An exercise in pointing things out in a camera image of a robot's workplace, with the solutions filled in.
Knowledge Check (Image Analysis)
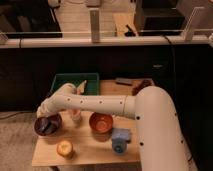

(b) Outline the green plastic bin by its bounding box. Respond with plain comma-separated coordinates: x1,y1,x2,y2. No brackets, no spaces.
50,73,100,95

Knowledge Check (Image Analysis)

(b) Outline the brown object on table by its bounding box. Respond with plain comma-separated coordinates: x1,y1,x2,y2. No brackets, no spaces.
132,80,152,96

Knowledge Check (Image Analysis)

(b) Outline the orange bowl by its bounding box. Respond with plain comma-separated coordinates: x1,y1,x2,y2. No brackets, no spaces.
89,112,113,134

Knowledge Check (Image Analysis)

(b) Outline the blue toy cup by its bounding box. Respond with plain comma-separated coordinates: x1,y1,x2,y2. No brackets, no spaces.
111,128,131,154

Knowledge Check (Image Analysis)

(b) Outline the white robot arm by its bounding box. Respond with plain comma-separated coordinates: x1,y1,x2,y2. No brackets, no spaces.
37,83,189,171

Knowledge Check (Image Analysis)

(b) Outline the beige item in bin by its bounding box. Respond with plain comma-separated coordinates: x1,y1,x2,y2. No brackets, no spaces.
77,80,87,95

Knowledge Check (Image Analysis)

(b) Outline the yellow apple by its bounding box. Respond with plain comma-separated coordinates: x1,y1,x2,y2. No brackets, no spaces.
56,140,73,158

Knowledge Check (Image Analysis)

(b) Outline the grey sponge block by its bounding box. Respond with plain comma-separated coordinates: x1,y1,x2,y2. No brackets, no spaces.
115,78,133,86

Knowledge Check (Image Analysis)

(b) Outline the white horizontal rail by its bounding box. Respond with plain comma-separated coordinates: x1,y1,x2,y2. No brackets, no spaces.
0,35,213,49

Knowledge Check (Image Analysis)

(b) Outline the pink translucent cup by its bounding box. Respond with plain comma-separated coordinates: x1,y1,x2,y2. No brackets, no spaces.
69,109,81,122

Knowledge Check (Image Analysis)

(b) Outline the purple bowl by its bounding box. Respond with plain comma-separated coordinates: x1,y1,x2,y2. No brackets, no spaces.
34,114,62,136

